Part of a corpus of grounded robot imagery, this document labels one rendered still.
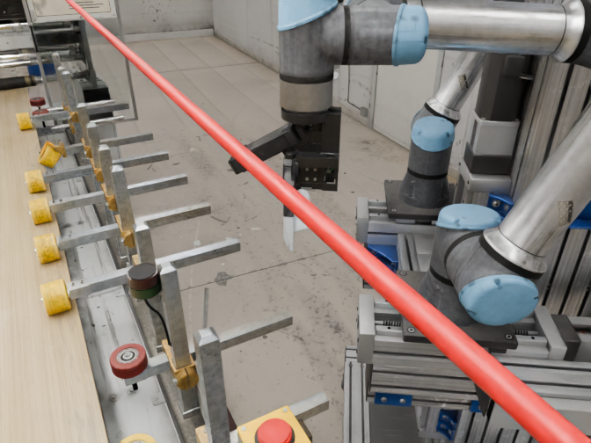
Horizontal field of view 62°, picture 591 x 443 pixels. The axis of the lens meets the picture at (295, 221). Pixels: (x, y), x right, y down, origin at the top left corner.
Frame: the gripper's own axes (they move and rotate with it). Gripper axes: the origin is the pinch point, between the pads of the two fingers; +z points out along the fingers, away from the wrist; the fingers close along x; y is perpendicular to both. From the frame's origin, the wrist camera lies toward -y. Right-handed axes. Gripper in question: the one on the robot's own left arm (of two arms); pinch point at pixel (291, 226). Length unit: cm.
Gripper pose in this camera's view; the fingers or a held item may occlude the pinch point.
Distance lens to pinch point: 80.4
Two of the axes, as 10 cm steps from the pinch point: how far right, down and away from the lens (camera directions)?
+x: 1.0, -5.1, 8.6
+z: 0.0, 8.6, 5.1
